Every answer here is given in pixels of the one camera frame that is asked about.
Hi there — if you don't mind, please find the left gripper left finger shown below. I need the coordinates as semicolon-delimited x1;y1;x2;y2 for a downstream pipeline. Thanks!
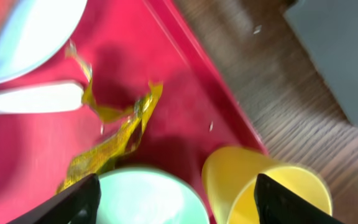
11;174;101;224

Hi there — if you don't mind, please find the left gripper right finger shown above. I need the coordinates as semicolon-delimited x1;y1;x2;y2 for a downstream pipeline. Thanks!
254;174;342;224

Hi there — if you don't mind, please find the yellow plastic cup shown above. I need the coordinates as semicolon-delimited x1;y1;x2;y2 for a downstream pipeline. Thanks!
202;146;333;223

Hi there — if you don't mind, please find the green bowl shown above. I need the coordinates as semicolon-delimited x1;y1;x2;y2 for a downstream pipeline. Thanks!
96;167;209;224

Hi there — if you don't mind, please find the grey dishwasher rack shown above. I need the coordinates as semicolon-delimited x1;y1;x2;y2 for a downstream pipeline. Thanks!
284;0;358;126

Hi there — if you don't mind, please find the yellow snack wrapper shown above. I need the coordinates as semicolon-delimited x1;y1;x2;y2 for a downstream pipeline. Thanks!
56;41;163;194

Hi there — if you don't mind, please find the white spoon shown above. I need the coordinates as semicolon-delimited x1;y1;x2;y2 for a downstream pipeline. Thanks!
0;81;84;114

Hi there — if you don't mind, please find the red serving tray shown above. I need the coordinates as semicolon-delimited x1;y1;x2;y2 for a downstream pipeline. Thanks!
0;1;267;223

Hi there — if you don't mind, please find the light blue plate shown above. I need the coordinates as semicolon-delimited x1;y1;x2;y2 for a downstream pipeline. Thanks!
0;0;87;83

